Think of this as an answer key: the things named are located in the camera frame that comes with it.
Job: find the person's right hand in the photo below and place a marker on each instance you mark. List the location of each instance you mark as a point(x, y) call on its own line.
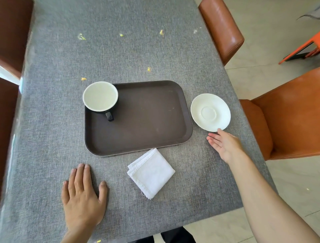
point(226, 146)

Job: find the person's left hand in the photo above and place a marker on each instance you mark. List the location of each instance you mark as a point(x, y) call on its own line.
point(82, 207)

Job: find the person's left little finger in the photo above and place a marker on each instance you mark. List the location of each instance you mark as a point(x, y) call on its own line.
point(65, 192)

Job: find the person's left middle finger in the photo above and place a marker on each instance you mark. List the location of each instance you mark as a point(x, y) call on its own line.
point(79, 176)

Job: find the person's right thumb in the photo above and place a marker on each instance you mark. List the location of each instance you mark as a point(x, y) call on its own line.
point(223, 133)

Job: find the person's left thumb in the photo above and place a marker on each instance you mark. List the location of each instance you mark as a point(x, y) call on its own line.
point(103, 191)

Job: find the person's left forearm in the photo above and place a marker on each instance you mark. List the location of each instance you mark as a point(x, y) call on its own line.
point(76, 237)

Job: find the person's right forearm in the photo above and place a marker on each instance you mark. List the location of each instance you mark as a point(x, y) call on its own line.
point(265, 200)

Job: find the white saucer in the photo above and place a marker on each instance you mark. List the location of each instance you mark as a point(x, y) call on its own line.
point(210, 112)

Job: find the folded white cloth napkin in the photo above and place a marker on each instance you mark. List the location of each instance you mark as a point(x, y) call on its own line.
point(151, 172)

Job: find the orange leather chair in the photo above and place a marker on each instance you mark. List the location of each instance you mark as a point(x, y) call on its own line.
point(292, 120)

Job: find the dark brown serving tray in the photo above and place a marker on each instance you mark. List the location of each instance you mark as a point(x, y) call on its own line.
point(150, 117)

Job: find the person's black trousers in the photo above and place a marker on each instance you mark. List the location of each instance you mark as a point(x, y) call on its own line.
point(170, 236)

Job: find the black cup with white inside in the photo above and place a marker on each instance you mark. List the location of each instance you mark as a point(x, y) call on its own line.
point(100, 96)

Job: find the dark brown chair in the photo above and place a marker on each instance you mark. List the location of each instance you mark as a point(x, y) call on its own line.
point(13, 32)
point(7, 120)

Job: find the brown leather chair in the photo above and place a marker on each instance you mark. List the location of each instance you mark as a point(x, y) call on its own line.
point(221, 27)

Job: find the orange metal stool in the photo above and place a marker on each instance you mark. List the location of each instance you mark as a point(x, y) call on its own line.
point(303, 48)

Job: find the grey fabric-covered table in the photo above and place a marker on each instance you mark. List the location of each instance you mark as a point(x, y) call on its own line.
point(130, 50)

